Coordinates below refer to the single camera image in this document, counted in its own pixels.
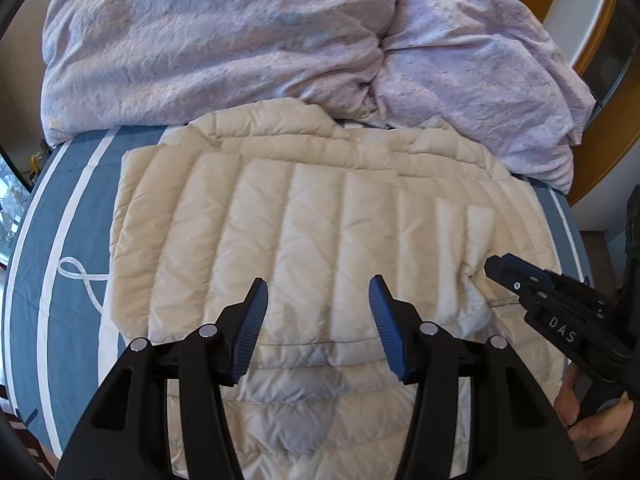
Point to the lilac patterned duvet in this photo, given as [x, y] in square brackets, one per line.
[240, 40]

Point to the blue white striped bed sheet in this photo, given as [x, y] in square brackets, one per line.
[65, 240]

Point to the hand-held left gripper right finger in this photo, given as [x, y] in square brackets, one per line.
[387, 325]

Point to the window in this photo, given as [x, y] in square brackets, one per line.
[12, 210]

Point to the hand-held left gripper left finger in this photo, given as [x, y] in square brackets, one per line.
[250, 320]

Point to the small yellow object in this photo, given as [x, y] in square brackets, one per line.
[37, 165]

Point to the person's right hand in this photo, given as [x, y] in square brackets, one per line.
[595, 435]

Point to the cream quilted puffer jacket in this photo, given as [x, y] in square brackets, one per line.
[310, 220]

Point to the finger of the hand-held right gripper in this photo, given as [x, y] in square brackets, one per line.
[505, 277]
[542, 271]

